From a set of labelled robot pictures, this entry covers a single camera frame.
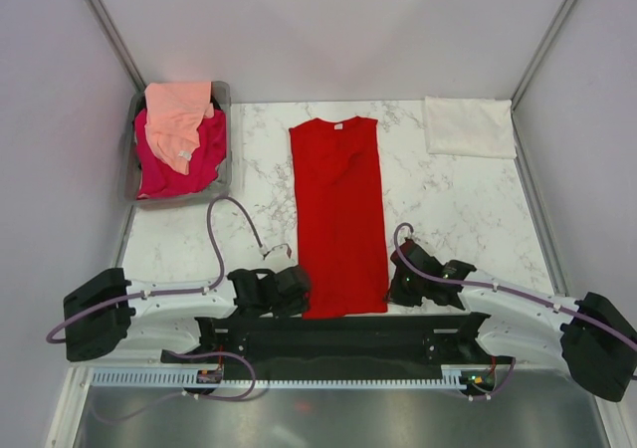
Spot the red t shirt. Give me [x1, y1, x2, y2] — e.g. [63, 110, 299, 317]
[290, 116, 389, 319]

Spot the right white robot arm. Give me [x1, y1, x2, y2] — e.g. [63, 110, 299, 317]
[388, 238, 636, 402]

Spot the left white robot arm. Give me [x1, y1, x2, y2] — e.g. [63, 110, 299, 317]
[62, 245, 311, 363]

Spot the folded white t shirt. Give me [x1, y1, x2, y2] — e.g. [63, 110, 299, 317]
[422, 97, 517, 159]

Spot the magenta t shirt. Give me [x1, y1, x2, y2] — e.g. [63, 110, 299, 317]
[134, 110, 227, 199]

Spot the grey plastic bin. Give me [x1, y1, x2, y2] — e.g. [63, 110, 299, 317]
[118, 81, 232, 208]

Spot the peach t shirt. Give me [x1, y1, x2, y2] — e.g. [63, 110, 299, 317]
[144, 82, 214, 175]

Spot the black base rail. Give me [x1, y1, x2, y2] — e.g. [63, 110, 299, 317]
[175, 315, 511, 378]

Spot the white slotted cable duct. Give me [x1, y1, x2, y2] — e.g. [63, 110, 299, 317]
[90, 367, 487, 390]

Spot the right aluminium frame post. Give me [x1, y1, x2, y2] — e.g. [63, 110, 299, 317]
[511, 0, 598, 111]

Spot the aluminium frame post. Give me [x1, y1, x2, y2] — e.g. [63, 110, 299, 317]
[85, 0, 145, 91]
[511, 0, 598, 111]

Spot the left aluminium frame post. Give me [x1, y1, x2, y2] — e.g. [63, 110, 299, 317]
[85, 0, 145, 91]

